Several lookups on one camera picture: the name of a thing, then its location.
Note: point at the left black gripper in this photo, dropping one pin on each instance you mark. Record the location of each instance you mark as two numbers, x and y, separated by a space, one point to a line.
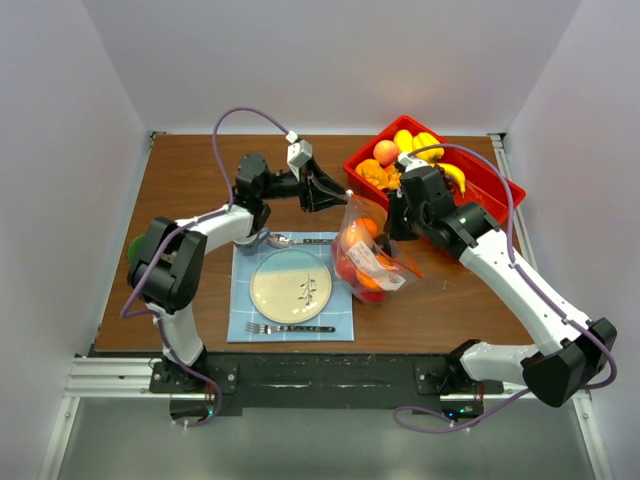
309 177

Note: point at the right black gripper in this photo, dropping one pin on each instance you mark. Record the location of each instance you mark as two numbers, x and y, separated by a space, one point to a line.
394 231

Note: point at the orange fruit back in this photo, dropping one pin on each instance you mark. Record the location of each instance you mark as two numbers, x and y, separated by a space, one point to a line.
371 226

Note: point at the orange fruit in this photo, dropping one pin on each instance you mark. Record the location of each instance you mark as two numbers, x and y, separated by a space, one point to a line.
367 282
371 226

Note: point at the clear zip top bag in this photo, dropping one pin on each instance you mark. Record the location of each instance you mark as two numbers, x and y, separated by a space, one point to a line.
391 273

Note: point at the red apple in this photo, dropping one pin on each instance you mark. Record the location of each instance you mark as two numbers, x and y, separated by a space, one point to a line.
372 296
345 269

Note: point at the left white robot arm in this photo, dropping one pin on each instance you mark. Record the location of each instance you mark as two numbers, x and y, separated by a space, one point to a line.
166 267

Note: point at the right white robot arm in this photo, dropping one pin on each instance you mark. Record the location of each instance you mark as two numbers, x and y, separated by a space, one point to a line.
568 350

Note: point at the upper purple grape bunch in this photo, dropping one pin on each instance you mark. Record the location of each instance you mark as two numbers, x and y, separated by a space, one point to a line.
448 180

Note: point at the yellow banana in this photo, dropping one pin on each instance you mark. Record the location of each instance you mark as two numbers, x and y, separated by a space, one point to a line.
457 173

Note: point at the metal spoon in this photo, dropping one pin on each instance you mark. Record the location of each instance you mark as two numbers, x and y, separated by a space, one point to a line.
280 241

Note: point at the red plastic fruit tray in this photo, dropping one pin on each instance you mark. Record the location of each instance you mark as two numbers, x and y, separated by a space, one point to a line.
483 185

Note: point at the yellow bell pepper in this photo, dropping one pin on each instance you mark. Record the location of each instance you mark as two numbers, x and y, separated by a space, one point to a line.
407 142

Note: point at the small grey cup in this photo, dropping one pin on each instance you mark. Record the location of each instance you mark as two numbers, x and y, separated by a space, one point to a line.
251 245

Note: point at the cream and teal plate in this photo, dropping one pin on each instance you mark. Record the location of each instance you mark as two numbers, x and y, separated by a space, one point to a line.
290 286

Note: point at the blue checked placemat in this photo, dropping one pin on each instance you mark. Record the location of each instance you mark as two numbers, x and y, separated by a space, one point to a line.
337 313

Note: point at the metal fork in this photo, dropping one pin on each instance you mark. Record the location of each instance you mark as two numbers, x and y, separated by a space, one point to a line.
265 329

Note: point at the green floral mug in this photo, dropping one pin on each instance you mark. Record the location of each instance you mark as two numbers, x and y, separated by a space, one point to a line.
135 249

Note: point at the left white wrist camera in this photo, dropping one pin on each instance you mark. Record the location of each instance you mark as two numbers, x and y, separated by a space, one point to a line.
299 152

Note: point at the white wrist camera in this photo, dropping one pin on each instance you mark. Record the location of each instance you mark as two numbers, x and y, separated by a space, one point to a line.
406 162
299 152

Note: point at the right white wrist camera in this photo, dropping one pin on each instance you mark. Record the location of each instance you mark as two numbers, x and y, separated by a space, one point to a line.
406 162

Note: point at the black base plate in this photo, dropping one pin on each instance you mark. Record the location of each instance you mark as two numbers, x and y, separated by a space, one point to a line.
321 381

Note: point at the aluminium frame rail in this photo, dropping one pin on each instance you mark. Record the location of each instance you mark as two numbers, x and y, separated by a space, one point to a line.
117 429

